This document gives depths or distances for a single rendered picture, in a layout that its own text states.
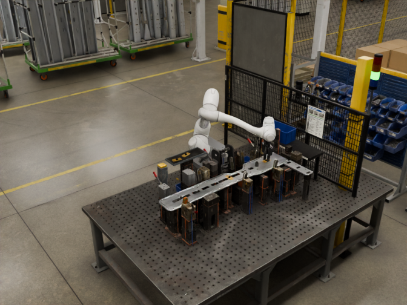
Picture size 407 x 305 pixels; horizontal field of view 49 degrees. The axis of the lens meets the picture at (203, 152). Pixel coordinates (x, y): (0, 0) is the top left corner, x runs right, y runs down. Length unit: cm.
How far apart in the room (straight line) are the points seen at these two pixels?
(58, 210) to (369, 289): 351
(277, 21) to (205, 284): 383
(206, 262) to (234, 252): 25
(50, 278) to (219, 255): 182
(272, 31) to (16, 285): 429
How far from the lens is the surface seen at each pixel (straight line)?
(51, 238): 523
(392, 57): 841
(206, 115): 406
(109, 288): 448
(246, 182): 394
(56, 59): 1038
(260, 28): 641
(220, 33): 1181
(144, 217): 410
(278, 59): 625
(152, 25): 1204
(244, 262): 361
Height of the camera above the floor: 309
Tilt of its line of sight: 28 degrees down
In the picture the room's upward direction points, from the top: 1 degrees counter-clockwise
